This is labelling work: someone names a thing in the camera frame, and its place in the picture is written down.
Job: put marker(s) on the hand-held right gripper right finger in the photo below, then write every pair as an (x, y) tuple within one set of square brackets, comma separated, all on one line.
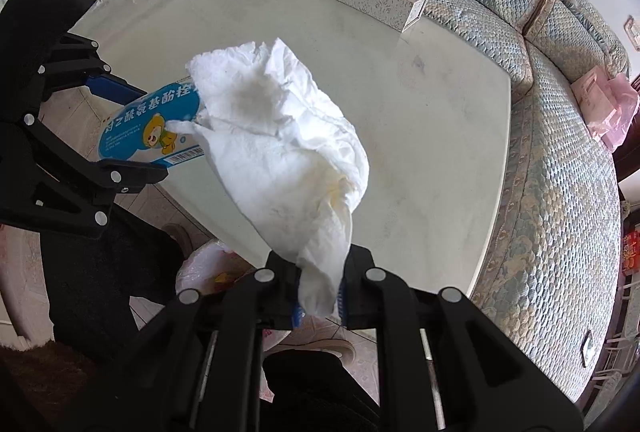
[(357, 297)]

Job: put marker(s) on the quilted sofa back cushion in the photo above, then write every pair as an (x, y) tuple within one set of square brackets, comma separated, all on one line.
[(575, 26)]

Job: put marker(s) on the white tissue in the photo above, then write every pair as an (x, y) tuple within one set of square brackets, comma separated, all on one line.
[(280, 151)]

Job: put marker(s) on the blue cartoon medicine box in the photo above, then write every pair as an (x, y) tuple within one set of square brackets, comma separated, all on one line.
[(135, 126)]

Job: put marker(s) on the brown fuzzy cloth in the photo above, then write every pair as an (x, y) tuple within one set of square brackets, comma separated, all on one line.
[(40, 377)]

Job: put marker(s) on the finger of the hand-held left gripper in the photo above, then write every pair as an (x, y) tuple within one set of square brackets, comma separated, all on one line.
[(120, 177), (107, 85)]

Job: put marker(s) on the red packaged goods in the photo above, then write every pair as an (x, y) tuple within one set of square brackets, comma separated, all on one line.
[(631, 247)]

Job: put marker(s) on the white wall socket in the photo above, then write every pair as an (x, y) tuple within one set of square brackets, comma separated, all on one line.
[(634, 31)]

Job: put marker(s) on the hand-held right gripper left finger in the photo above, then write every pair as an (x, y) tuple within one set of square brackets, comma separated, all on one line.
[(280, 297)]

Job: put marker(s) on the beige shoe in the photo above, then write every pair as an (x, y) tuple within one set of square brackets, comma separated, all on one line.
[(310, 351), (177, 239)]

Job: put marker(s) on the person's black trousers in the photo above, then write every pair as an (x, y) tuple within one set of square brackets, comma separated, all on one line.
[(100, 287)]

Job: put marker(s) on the white marble coffee table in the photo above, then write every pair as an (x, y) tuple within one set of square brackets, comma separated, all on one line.
[(425, 136)]

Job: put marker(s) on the pink plastic bag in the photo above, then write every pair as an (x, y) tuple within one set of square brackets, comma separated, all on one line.
[(610, 111)]

